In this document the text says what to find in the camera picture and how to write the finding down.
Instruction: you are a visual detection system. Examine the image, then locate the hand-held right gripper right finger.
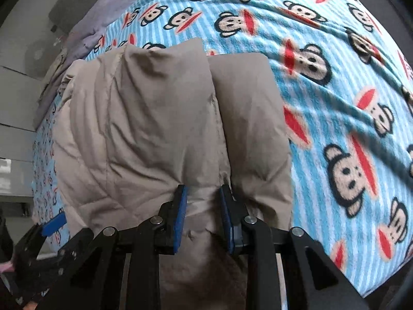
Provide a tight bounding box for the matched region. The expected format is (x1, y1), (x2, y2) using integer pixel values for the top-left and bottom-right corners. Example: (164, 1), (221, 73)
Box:
(219, 185), (370, 310)

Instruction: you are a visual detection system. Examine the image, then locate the white wardrobe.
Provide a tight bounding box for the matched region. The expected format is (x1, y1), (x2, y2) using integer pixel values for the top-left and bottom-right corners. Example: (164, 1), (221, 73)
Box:
(0, 0), (65, 220)

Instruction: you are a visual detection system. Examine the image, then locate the purple grey duvet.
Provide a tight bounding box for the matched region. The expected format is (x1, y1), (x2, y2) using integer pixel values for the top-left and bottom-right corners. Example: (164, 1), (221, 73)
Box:
(34, 0), (181, 130)

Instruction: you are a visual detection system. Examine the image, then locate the cream folded garment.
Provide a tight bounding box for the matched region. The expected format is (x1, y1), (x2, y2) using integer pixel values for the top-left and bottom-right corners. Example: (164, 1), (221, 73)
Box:
(41, 50), (71, 104)

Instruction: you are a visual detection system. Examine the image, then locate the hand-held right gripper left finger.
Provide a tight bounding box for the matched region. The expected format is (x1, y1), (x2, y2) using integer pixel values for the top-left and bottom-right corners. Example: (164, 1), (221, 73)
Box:
(42, 185), (188, 310)

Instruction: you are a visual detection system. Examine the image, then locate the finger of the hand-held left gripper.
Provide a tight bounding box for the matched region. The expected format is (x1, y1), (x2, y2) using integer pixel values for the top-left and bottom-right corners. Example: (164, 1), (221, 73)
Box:
(14, 215), (68, 259)
(56, 228), (94, 276)

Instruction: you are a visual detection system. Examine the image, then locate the blue striped monkey print blanket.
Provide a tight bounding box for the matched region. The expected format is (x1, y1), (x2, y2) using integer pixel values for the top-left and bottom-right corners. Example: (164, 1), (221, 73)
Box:
(30, 0), (413, 298)

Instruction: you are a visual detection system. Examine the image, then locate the beige puffer jacket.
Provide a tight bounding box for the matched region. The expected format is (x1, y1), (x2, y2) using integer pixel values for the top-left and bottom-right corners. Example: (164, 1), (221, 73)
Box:
(52, 37), (294, 310)

